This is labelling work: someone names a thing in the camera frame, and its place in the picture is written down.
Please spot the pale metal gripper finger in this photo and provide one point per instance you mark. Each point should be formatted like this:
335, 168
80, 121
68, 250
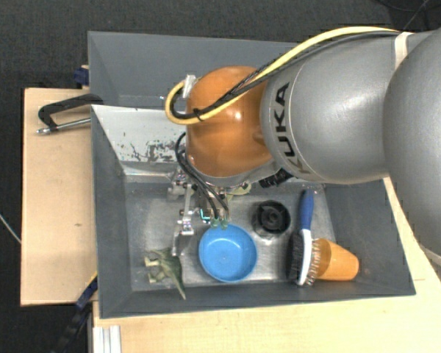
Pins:
187, 228
176, 242

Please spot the black cylinder on white bracket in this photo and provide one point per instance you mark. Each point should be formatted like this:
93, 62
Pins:
275, 179

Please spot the black round knob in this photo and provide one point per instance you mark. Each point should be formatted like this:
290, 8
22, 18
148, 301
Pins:
272, 218

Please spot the orange plastic cup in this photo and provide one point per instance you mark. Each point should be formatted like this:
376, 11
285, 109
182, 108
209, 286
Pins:
340, 261

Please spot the blue plastic bowl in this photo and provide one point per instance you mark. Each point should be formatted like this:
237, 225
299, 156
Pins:
228, 254

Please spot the brown cardboard board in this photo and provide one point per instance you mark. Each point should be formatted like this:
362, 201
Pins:
57, 204

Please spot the green toy dinosaur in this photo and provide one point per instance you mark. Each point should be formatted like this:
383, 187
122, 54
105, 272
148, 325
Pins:
172, 267

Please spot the grey metal bin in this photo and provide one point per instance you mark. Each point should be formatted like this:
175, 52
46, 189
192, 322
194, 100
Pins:
150, 212

